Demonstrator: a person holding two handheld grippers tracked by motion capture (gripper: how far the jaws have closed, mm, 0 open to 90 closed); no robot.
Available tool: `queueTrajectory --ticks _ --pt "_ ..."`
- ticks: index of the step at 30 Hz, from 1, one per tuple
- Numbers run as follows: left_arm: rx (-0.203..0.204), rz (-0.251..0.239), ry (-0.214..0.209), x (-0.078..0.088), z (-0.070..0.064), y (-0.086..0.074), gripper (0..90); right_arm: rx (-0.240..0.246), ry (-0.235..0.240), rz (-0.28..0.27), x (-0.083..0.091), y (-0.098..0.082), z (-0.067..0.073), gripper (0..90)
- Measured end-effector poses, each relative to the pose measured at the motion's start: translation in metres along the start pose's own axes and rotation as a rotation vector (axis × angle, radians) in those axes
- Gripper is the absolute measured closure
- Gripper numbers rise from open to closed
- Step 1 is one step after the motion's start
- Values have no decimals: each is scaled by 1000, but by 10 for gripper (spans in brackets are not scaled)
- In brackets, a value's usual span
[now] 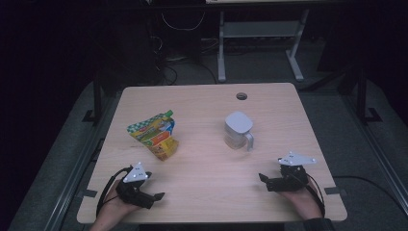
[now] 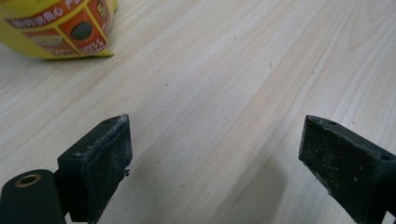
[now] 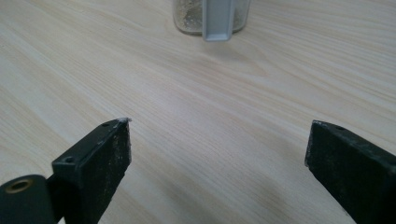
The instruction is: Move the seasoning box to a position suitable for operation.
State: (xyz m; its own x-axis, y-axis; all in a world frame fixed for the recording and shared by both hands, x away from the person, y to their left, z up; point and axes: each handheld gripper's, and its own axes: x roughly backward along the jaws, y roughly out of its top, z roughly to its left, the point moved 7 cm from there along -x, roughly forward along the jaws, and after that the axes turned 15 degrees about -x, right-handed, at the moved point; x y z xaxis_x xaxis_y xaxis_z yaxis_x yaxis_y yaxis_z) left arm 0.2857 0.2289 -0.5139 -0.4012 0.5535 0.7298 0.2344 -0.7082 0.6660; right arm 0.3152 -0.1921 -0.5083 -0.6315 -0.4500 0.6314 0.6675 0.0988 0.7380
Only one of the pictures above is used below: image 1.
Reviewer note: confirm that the white metal desk frame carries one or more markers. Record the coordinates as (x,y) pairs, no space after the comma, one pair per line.
(261,29)

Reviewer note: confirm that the person's right hand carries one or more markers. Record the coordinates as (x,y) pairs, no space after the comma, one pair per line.
(301,202)

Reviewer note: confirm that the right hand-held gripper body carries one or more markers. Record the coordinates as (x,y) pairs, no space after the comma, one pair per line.
(288,181)

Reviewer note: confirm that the clear jar with white lid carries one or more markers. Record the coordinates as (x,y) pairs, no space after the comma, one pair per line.
(238,128)

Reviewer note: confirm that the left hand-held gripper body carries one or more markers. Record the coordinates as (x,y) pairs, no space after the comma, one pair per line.
(134,192)

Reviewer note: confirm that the person's left hand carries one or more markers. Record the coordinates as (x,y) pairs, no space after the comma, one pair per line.
(117,208)

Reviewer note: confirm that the black metal stand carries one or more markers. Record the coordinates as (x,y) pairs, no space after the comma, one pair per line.
(97,96)
(362,93)

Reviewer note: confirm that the yellow spout pouch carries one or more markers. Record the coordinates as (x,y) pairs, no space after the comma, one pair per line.
(155,138)

